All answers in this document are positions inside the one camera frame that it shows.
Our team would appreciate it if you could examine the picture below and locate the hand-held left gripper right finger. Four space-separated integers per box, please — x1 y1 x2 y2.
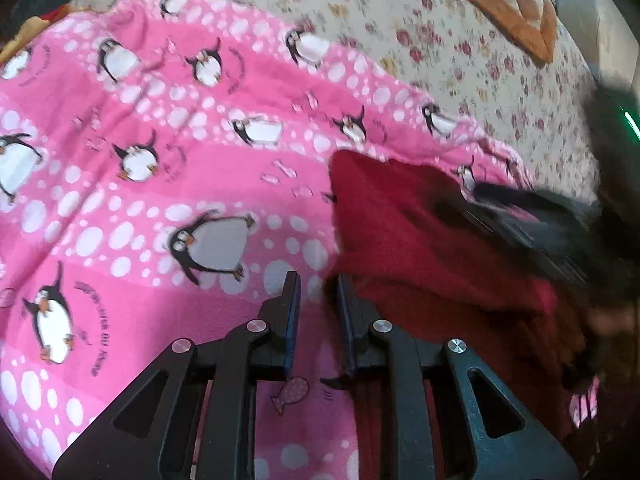
336 274 581 480

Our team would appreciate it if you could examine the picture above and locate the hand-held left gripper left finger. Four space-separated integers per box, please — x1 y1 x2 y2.
52 270 303 480

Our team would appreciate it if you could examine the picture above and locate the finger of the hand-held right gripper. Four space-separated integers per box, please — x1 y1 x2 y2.
440 182 603 281

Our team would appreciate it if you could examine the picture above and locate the dark red garment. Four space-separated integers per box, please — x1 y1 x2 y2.
327 147 601 480

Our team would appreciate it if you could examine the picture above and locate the pink penguin print blanket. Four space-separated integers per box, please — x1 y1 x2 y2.
0 0 601 480

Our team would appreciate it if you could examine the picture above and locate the floral bed sheet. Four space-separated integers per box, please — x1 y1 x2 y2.
70 0 606 201

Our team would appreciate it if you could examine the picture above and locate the yellow red printed cloth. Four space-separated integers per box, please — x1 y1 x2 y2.
0 2 76 63

